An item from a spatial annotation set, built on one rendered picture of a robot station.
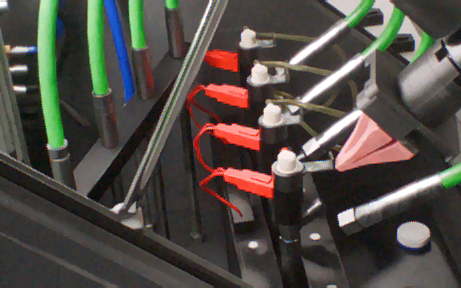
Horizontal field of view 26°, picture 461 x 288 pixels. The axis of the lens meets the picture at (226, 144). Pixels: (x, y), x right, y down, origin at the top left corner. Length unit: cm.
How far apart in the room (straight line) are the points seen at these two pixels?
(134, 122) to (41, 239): 52
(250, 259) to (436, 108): 26
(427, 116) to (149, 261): 40
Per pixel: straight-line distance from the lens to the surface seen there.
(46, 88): 82
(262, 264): 98
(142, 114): 99
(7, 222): 47
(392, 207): 80
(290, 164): 88
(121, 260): 48
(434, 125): 85
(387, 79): 84
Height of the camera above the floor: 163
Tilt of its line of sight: 34 degrees down
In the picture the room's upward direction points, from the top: 5 degrees counter-clockwise
